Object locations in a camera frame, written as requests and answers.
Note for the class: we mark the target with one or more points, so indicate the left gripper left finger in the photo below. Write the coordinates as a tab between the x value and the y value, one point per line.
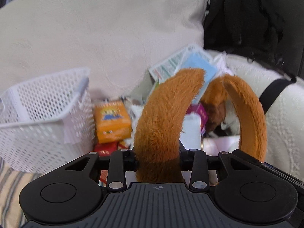
130	162

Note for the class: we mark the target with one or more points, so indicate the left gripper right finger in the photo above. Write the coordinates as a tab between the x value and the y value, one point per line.
186	157

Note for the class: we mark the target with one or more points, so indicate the brown plush headband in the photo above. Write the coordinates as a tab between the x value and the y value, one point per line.
156	142

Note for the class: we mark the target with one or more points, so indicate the magenta medicine box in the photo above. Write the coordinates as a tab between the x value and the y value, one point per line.
199	110

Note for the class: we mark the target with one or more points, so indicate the red snack packet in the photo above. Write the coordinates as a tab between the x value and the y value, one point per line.
106	149

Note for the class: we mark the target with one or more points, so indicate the orange cartoon box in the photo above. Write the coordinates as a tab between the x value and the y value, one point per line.
112	120

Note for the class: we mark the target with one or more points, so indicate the white printed leaflet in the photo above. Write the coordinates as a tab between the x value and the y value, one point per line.
167	67

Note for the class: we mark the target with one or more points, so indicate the white perforated plastic basket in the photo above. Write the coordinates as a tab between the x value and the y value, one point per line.
47	121

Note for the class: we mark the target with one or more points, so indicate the light blue face mask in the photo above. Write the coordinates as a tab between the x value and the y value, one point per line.
195	60

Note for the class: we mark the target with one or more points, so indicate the zebra striped fabric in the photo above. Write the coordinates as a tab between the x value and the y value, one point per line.
12	182

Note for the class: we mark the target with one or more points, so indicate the cream quilted cushion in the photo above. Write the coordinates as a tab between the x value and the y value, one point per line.
284	118

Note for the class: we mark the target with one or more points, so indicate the large cream pillow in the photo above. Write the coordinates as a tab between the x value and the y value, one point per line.
118	40

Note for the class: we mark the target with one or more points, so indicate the black backpack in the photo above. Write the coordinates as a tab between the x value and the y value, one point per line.
267	31

